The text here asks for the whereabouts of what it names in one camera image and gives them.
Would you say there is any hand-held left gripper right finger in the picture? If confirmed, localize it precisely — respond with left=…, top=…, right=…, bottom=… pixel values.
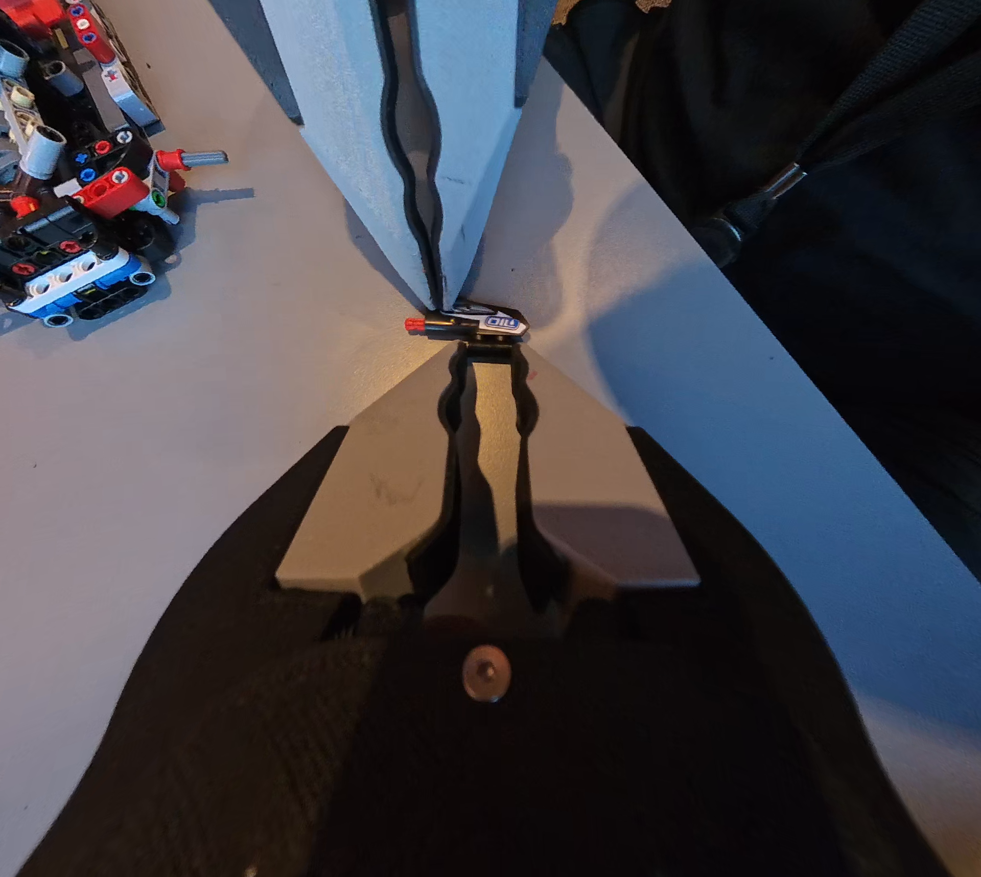
left=510, top=347, right=702, bottom=611

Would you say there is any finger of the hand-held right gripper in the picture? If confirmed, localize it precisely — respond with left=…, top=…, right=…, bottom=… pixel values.
left=153, top=0, right=447, bottom=312
left=402, top=0, right=585, bottom=308

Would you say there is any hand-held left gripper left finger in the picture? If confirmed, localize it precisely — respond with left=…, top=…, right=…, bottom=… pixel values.
left=274, top=340, right=472, bottom=608

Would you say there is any small black stickered brick piece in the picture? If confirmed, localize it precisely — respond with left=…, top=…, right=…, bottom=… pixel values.
left=405, top=305, right=531, bottom=358

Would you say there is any toy brick car model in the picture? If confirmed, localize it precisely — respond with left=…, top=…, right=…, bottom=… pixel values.
left=0, top=0, right=231, bottom=331

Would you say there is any black bag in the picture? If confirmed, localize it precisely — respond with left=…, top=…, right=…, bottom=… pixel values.
left=543, top=0, right=981, bottom=587

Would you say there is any black bag strap with buckle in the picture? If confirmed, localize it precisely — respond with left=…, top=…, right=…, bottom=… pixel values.
left=693, top=0, right=981, bottom=268

